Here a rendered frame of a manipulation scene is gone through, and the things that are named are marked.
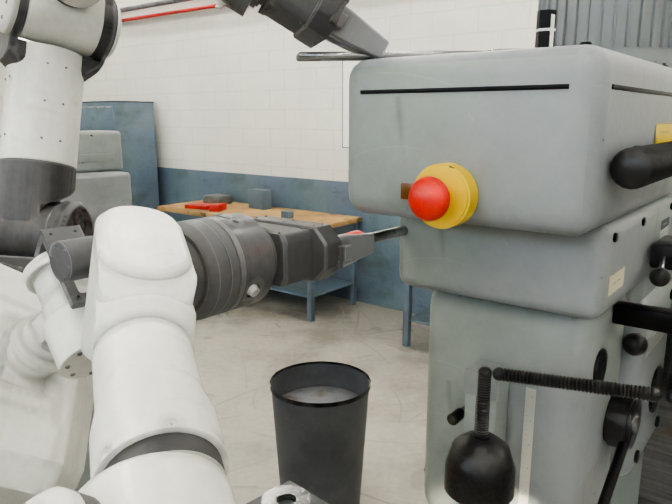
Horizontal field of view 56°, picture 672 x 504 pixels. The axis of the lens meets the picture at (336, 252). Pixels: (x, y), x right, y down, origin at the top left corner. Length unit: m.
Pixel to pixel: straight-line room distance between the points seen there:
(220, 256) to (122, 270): 0.12
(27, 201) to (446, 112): 0.51
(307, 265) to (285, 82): 6.13
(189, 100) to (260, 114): 1.18
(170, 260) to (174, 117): 7.61
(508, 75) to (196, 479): 0.41
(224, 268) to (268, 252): 0.05
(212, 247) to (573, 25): 0.62
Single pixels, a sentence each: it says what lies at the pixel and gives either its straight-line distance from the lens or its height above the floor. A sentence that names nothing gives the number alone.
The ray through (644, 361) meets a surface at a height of 1.51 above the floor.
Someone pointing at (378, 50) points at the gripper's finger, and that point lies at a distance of 0.68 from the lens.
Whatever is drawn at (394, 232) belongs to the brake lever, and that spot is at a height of 1.70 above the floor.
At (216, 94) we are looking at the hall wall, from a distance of 7.46.
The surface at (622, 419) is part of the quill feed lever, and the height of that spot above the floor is 1.47.
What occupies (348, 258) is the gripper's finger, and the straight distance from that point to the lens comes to 0.62.
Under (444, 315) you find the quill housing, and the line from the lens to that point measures 0.78.
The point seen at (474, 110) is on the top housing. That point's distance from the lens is 0.59.
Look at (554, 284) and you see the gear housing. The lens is 0.68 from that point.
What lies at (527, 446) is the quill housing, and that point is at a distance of 0.79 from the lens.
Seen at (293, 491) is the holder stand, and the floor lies 1.16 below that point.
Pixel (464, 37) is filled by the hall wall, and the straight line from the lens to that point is 5.58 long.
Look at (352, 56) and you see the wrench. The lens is 0.68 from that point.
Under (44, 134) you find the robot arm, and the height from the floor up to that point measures 1.81.
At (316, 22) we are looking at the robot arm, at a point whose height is 1.92.
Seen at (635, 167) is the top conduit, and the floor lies 1.79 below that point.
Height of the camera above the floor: 1.83
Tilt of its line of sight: 12 degrees down
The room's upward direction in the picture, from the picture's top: straight up
